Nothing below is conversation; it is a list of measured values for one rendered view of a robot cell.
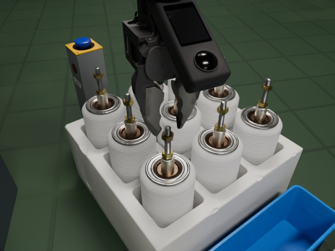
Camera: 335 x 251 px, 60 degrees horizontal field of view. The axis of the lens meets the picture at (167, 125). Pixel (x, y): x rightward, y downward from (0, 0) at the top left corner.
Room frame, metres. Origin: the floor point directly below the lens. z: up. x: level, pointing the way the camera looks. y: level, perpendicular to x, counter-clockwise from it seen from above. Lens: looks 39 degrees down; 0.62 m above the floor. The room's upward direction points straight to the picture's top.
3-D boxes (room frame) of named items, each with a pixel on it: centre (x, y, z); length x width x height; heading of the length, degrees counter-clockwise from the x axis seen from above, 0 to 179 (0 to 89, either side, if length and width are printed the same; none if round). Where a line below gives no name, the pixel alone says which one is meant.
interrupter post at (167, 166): (0.33, 0.00, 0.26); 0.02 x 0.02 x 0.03
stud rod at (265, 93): (0.47, -0.19, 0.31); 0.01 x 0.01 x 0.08
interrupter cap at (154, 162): (0.33, 0.00, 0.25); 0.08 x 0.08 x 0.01
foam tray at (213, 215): (0.50, -0.02, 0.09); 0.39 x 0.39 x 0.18; 37
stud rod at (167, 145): (0.33, 0.00, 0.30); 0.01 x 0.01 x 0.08
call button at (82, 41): (0.69, 0.21, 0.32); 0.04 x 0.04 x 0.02
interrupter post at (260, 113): (0.47, -0.19, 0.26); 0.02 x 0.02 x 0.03
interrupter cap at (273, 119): (0.47, -0.19, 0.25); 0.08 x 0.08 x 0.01
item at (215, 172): (0.40, -0.09, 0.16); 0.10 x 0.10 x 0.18
